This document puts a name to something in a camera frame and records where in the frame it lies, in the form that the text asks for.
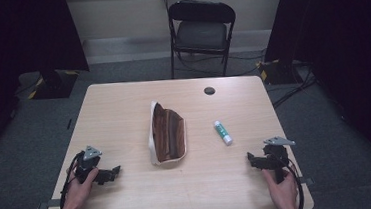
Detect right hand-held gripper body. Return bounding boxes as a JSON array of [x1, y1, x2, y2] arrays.
[[261, 134, 300, 185]]

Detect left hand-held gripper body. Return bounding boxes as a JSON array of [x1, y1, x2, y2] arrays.
[[71, 143, 105, 185]]

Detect white and green glue stick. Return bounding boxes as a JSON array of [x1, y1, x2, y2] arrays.
[[212, 119, 234, 147]]

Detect brown and white pencil case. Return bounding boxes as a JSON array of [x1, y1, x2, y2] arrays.
[[144, 98, 190, 170]]

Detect person's left hand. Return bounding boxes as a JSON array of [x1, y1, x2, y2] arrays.
[[59, 165, 102, 209]]

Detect person's right hand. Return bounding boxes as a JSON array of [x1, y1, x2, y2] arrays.
[[261, 166, 300, 209]]

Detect black stand base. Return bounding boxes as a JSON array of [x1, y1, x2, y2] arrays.
[[25, 68, 83, 102], [255, 56, 306, 88]]

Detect dark curtain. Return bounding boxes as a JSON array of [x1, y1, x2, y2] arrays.
[[0, 0, 97, 167], [260, 0, 371, 192]]

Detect black folding chair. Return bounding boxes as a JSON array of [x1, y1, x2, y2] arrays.
[[165, 0, 241, 81]]

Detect left hand-held gripper cable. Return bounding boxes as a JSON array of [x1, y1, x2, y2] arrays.
[[55, 151, 89, 209]]

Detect hand-held gripper cable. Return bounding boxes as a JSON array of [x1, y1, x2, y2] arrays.
[[277, 157, 306, 209], [55, 151, 89, 209]]

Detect grey table bracket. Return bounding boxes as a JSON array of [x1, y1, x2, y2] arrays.
[[36, 199, 62, 209], [299, 176, 315, 188]]

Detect right hand-held gripper cable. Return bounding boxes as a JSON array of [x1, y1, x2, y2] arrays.
[[277, 157, 306, 209]]

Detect round table cable hole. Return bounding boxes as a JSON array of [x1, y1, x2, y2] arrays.
[[203, 85, 217, 97]]

